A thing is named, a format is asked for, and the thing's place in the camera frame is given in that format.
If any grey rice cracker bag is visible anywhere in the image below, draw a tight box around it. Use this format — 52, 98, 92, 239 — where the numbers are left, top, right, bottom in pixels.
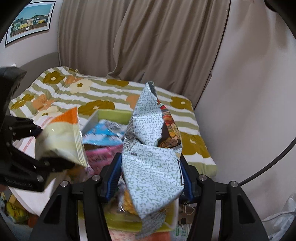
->
121, 81, 186, 220

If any packaged waffle clear wrapper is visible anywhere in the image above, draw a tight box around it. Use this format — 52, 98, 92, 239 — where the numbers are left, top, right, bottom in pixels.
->
118, 190, 138, 215

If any framed harbour picture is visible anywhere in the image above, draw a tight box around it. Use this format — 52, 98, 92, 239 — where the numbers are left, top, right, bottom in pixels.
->
5, 1, 56, 45

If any green cardboard snack box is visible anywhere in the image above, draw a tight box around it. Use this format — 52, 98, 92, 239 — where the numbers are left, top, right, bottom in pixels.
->
77, 108, 180, 233

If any orange cream snack bag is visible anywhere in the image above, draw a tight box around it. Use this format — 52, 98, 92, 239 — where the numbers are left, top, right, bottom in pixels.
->
35, 108, 88, 167

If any pink snack bag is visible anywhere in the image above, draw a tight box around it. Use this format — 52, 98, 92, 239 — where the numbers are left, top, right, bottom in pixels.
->
85, 145, 122, 175

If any white plastic bag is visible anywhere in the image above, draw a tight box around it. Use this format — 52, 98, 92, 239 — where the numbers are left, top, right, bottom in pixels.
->
262, 193, 295, 240

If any beige curtain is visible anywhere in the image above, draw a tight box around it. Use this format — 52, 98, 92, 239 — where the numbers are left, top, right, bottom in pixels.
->
58, 1, 230, 105

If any floral striped green quilt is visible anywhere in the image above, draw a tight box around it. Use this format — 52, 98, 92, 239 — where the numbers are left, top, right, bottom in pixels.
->
9, 66, 217, 177

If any black curved cable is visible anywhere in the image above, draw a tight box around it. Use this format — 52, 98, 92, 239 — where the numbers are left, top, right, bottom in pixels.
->
239, 136, 296, 187

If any grey padded headboard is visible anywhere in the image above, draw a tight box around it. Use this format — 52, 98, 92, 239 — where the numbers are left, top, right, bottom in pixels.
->
13, 52, 60, 98

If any blue white chip bag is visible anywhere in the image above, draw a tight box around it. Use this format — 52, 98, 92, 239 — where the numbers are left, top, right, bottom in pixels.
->
82, 120, 127, 147

